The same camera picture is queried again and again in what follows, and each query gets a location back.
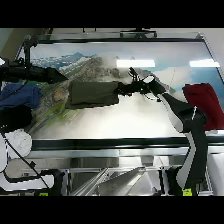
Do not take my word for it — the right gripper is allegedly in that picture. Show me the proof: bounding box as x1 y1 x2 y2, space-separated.
117 79 148 98

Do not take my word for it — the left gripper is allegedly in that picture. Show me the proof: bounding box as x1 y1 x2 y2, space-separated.
45 66 70 85

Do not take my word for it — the olive green garment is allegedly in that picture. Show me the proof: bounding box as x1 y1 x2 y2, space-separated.
64 80 122 110

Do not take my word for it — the blue garment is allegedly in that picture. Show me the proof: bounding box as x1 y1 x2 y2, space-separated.
0 82 44 111

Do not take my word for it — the black garment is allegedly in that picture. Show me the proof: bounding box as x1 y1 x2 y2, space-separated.
0 105 34 134

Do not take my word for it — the white garment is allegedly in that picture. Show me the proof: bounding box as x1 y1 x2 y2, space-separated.
5 128 33 160

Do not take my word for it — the red garment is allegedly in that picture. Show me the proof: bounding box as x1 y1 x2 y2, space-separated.
182 82 224 132

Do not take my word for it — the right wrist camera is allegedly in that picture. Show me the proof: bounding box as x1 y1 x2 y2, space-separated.
128 66 143 84

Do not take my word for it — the black cable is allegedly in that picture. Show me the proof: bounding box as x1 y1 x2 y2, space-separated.
0 130 52 190

